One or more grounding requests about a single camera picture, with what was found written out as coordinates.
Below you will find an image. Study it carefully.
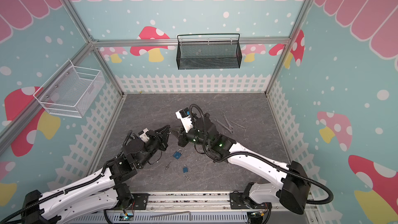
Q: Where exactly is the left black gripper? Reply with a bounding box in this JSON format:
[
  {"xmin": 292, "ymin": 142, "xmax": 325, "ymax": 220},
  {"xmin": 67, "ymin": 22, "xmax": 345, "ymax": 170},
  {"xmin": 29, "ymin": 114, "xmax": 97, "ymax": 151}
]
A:
[{"xmin": 136, "ymin": 124, "xmax": 171, "ymax": 168}]

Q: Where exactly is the large blue padlock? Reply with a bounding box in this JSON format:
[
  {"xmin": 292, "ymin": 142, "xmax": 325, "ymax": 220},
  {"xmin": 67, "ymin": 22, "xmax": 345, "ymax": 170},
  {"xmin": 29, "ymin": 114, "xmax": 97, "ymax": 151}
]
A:
[{"xmin": 173, "ymin": 149, "xmax": 183, "ymax": 160}]

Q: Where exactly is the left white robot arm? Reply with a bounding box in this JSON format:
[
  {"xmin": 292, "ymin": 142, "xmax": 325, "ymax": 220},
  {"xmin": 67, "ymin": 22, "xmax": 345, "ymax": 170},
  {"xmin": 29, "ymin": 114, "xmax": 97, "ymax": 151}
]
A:
[{"xmin": 1, "ymin": 125, "xmax": 171, "ymax": 224}]

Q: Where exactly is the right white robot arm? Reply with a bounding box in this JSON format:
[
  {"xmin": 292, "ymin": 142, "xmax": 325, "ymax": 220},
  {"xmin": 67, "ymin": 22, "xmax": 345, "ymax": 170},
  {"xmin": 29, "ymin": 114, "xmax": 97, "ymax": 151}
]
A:
[{"xmin": 172, "ymin": 104, "xmax": 334, "ymax": 215}]

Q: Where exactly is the large hex key front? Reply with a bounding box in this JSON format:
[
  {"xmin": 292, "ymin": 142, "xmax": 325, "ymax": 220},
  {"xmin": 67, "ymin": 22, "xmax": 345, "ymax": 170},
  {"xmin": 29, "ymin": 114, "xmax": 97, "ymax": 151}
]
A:
[{"xmin": 150, "ymin": 211, "xmax": 193, "ymax": 222}]

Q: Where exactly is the long silver wrench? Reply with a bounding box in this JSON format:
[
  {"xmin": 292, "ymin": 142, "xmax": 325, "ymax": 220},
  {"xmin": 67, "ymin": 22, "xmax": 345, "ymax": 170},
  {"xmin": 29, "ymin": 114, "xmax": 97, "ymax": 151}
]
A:
[{"xmin": 215, "ymin": 118, "xmax": 234, "ymax": 134}]

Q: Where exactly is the small blue padlock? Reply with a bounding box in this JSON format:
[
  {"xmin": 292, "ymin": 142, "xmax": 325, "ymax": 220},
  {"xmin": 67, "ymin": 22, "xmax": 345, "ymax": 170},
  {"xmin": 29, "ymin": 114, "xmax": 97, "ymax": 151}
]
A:
[{"xmin": 182, "ymin": 164, "xmax": 188, "ymax": 173}]

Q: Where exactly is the short silver wrench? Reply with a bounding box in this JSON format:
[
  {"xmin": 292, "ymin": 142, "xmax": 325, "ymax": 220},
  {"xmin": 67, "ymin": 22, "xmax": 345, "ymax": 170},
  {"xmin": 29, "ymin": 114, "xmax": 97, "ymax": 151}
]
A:
[{"xmin": 221, "ymin": 113, "xmax": 233, "ymax": 131}]

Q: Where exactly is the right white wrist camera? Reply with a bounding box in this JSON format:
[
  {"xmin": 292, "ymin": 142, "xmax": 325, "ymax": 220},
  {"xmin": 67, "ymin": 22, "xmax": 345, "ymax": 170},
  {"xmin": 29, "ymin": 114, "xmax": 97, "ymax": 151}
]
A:
[{"xmin": 176, "ymin": 107, "xmax": 193, "ymax": 133}]

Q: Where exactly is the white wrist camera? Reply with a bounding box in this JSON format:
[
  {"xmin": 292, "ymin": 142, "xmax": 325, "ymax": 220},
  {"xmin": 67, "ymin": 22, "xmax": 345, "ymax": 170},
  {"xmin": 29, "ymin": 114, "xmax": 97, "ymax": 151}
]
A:
[
  {"xmin": 138, "ymin": 128, "xmax": 150, "ymax": 143},
  {"xmin": 176, "ymin": 107, "xmax": 193, "ymax": 133}
]

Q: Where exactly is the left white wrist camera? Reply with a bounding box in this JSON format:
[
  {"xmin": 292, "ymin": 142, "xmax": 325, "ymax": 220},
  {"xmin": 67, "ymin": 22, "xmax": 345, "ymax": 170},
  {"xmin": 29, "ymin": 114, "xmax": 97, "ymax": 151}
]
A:
[{"xmin": 138, "ymin": 128, "xmax": 150, "ymax": 143}]

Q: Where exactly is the black mesh wall basket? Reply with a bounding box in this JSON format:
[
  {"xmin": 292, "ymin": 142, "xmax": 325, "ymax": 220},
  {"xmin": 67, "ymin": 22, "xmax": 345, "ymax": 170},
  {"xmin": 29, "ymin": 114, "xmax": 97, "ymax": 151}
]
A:
[{"xmin": 176, "ymin": 33, "xmax": 243, "ymax": 70}]

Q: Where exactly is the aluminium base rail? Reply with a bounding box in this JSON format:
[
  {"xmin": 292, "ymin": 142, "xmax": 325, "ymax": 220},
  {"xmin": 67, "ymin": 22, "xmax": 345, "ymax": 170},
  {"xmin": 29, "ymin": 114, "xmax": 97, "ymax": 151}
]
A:
[{"xmin": 62, "ymin": 190, "xmax": 318, "ymax": 224}]

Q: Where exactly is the white wire wall basket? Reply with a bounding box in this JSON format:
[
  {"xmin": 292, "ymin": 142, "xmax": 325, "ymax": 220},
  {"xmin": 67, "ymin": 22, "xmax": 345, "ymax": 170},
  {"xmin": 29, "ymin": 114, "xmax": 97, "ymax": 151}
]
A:
[{"xmin": 33, "ymin": 60, "xmax": 105, "ymax": 118}]

